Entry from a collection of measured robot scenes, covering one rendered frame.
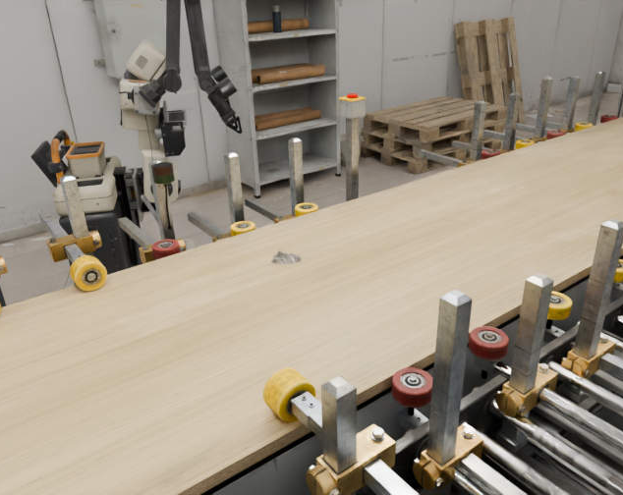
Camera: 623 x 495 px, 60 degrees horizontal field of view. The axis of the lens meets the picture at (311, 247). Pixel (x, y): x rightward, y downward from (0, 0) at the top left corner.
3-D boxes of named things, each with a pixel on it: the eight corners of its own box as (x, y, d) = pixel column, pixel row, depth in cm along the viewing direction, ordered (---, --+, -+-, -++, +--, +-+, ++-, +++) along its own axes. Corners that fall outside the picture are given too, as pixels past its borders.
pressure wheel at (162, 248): (153, 275, 169) (147, 242, 164) (177, 267, 173) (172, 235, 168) (163, 285, 163) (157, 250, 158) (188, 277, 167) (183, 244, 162)
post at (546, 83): (528, 171, 286) (542, 77, 265) (533, 170, 288) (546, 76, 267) (535, 173, 284) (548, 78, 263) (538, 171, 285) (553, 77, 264)
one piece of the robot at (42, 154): (61, 201, 249) (27, 159, 238) (73, 178, 280) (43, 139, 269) (82, 189, 249) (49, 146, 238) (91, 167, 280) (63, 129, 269)
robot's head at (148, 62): (123, 68, 238) (142, 39, 235) (127, 62, 257) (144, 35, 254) (151, 88, 244) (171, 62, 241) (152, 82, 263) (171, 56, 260)
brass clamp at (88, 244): (49, 255, 155) (45, 240, 153) (97, 243, 162) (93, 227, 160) (54, 263, 151) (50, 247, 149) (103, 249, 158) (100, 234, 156)
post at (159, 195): (171, 299, 183) (147, 160, 162) (180, 296, 185) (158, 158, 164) (175, 303, 180) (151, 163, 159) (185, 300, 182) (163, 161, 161)
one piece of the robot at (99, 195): (79, 317, 265) (35, 150, 228) (92, 267, 312) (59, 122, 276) (149, 307, 271) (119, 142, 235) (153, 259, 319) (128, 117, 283)
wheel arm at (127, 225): (119, 228, 196) (117, 217, 195) (128, 226, 198) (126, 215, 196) (166, 273, 165) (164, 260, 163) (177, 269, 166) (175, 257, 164)
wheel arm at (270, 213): (245, 207, 222) (244, 197, 220) (252, 205, 224) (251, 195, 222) (307, 243, 190) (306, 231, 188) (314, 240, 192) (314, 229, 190)
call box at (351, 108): (339, 118, 201) (338, 97, 198) (353, 115, 205) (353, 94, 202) (351, 122, 196) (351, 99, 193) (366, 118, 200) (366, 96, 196)
